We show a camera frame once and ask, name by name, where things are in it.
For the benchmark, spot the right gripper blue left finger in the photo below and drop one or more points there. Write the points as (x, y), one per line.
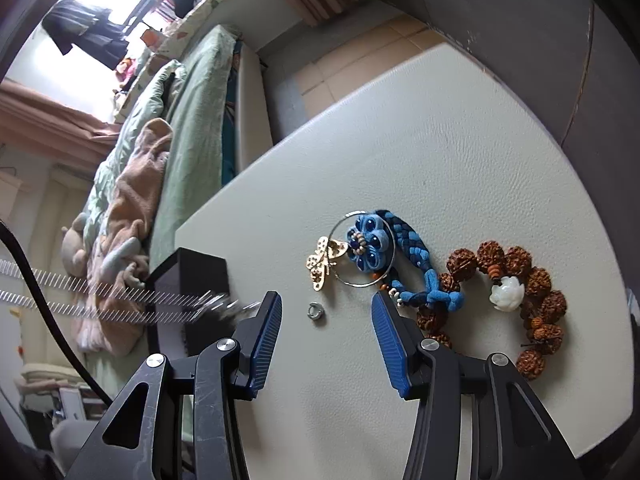
(256, 337)

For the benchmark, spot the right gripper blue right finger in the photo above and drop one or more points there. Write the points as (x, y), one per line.
(408, 356)

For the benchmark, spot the blue braided flower keychain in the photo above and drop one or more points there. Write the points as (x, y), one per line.
(374, 242)

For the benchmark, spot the gold butterfly brooch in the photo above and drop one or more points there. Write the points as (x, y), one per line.
(320, 262)

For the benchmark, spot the black jewelry box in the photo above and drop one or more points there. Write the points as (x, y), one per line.
(181, 284)

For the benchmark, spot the pink fleece blanket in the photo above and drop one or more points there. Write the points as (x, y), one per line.
(118, 257)

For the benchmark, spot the plush toy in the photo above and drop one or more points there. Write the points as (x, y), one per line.
(73, 250)

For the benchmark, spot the green bed quilt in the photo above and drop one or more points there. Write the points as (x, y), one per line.
(190, 96)

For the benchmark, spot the flattened cardboard sheets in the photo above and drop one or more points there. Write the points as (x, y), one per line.
(355, 63)

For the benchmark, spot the floral window seat cushion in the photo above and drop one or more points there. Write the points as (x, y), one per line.
(164, 46)

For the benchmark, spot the pink curtain left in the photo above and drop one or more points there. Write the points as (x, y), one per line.
(37, 125)

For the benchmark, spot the dark hanging clothes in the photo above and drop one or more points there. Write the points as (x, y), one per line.
(70, 23)

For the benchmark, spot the white bed frame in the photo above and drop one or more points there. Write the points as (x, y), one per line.
(253, 136)

